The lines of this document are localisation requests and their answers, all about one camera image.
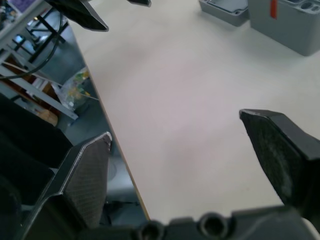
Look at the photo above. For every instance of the red strip on holder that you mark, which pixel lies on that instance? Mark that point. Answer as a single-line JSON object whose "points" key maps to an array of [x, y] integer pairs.
{"points": [[274, 8]]}

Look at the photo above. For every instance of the black padded bulky object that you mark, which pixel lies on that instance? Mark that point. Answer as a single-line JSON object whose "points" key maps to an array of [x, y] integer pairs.
{"points": [[27, 140]]}

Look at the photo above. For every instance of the grey tool holder block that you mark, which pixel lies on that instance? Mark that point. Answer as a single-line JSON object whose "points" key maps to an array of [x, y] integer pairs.
{"points": [[287, 30]]}

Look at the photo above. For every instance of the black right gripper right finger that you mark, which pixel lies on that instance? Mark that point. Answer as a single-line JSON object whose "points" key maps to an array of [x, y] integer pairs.
{"points": [[280, 150]]}

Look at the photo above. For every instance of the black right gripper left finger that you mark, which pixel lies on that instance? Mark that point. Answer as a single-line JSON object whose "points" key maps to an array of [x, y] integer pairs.
{"points": [[85, 180]]}

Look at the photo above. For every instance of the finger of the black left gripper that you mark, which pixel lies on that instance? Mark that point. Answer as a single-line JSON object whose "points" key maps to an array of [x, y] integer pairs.
{"points": [[80, 13], [140, 2]]}

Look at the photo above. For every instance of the grey plastic enclosure box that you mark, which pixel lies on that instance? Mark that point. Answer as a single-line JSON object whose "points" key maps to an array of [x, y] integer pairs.
{"points": [[225, 12]]}

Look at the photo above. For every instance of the clear bag of coloured items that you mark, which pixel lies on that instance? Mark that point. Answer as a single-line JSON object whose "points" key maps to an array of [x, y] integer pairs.
{"points": [[75, 87]]}

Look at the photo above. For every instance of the grey metal shelf frame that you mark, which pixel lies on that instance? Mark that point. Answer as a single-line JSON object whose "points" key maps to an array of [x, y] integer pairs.
{"points": [[37, 92]]}

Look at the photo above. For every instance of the black metal stand frame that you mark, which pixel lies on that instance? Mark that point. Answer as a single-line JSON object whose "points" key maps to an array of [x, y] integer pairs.
{"points": [[41, 23]]}

